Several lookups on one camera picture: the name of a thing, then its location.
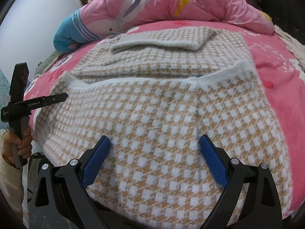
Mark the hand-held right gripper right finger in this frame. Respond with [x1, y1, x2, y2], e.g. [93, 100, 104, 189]
[199, 134, 283, 229]

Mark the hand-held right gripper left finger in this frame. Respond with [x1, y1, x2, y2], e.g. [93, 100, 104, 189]
[29, 135, 110, 229]

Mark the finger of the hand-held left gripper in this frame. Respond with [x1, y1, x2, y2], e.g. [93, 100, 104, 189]
[24, 93, 69, 108]

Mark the beige checked sweater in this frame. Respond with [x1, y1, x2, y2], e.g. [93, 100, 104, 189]
[33, 26, 293, 229]

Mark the person's left forearm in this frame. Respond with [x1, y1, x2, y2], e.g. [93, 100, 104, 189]
[0, 129, 26, 221]

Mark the person's left hand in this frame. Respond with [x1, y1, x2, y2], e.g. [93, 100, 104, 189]
[5, 125, 33, 164]

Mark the teal patterned box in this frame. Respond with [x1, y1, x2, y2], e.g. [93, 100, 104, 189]
[0, 69, 12, 129]

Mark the green patterned pillow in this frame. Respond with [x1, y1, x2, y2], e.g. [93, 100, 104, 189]
[35, 51, 65, 77]

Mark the pink floral blanket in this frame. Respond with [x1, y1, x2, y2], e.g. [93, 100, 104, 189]
[24, 20, 305, 220]

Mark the pink and blue quilt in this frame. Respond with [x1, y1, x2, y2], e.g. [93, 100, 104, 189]
[53, 0, 274, 53]

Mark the cream fuzzy blanket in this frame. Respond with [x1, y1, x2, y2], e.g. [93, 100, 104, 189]
[274, 25, 305, 65]

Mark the black headboard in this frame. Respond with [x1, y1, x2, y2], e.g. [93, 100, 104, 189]
[257, 0, 305, 43]

